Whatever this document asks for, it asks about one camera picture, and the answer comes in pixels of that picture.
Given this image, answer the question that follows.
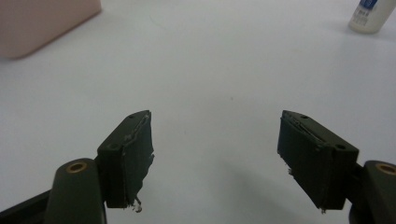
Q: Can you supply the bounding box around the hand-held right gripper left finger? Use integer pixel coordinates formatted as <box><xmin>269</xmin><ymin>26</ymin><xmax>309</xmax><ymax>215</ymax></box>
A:
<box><xmin>96</xmin><ymin>109</ymin><xmax>155</xmax><ymax>210</ymax></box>

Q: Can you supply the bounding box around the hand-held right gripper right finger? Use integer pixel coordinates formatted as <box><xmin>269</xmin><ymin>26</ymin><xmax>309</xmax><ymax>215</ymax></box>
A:
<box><xmin>276</xmin><ymin>109</ymin><xmax>361</xmax><ymax>211</ymax></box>

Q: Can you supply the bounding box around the white plastic bottle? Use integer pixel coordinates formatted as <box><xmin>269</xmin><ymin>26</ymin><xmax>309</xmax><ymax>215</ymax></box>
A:
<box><xmin>347</xmin><ymin>0</ymin><xmax>396</xmax><ymax>35</ymax></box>

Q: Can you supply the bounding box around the pink storage box with lid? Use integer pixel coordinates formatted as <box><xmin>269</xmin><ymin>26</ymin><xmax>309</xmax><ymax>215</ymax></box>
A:
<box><xmin>0</xmin><ymin>0</ymin><xmax>103</xmax><ymax>61</ymax></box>

